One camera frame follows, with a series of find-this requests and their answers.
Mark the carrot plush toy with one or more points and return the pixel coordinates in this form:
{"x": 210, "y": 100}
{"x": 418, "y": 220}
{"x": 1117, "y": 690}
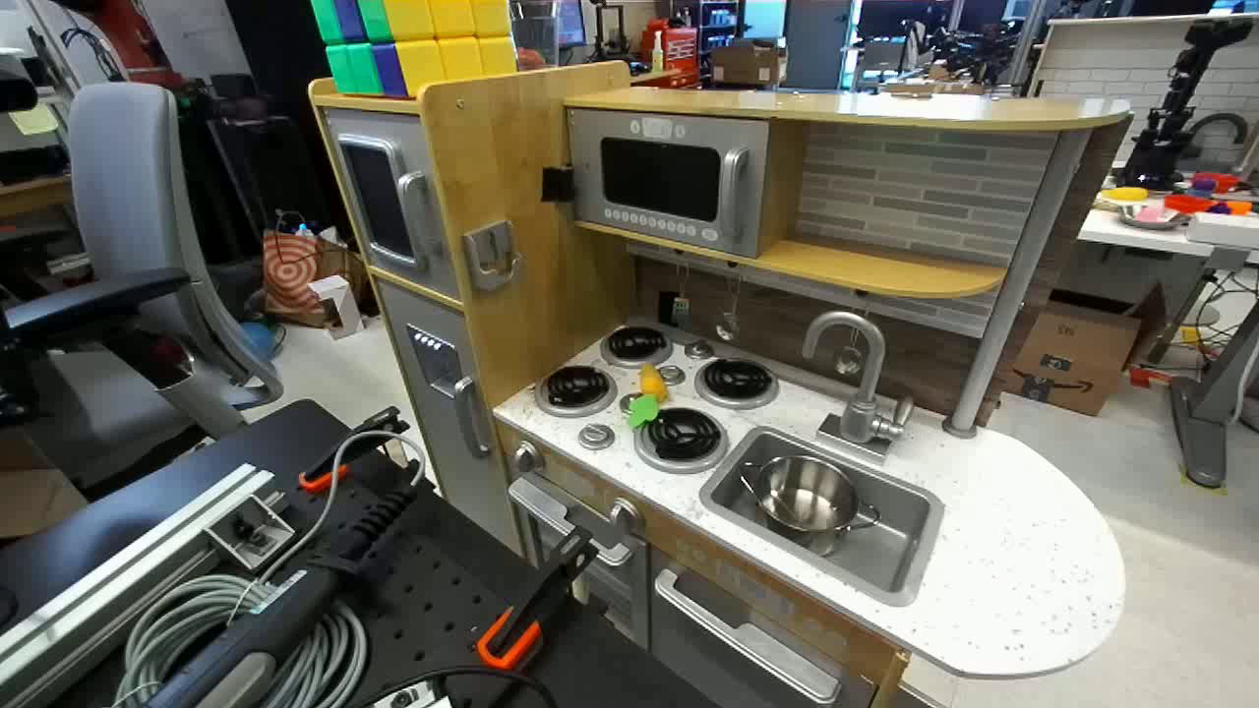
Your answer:
{"x": 652, "y": 397}

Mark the wooden toy kitchen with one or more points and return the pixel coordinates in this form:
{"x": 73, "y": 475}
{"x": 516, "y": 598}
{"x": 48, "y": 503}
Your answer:
{"x": 754, "y": 338}

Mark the silver toy microwave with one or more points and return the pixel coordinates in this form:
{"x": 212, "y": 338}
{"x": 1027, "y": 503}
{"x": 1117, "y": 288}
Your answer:
{"x": 678, "y": 180}

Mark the steel pot in sink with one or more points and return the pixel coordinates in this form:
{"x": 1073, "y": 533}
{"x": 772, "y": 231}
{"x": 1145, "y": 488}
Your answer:
{"x": 806, "y": 494}

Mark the silver toy faucet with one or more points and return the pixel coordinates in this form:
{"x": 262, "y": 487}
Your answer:
{"x": 860, "y": 421}

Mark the steel toy sink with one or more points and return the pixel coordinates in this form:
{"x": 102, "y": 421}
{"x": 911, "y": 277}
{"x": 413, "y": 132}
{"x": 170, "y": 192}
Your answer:
{"x": 884, "y": 549}

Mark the black burner back left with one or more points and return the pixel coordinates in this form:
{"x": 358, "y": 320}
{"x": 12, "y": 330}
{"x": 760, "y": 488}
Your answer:
{"x": 634, "y": 344}

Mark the black burner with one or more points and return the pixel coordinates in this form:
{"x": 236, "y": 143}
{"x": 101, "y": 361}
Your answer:
{"x": 634, "y": 344}
{"x": 577, "y": 393}
{"x": 682, "y": 444}
{"x": 733, "y": 382}

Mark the black burner front left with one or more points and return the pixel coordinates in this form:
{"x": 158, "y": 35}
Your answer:
{"x": 577, "y": 393}

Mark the black burner front right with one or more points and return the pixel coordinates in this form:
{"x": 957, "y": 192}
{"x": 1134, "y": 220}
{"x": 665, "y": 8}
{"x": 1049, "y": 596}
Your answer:
{"x": 682, "y": 444}

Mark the black burner back right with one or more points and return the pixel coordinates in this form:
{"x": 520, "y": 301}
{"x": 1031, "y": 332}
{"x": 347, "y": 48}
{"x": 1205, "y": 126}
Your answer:
{"x": 733, "y": 382}

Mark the orange black clamp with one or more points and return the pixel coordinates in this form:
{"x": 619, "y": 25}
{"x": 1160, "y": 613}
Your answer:
{"x": 516, "y": 631}
{"x": 335, "y": 465}

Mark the stack of coloured blocks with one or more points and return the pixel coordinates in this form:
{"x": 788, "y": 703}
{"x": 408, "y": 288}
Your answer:
{"x": 391, "y": 48}

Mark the cardboard box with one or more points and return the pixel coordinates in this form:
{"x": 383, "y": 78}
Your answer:
{"x": 1080, "y": 349}

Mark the grey office chair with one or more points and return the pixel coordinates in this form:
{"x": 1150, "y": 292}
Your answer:
{"x": 151, "y": 292}

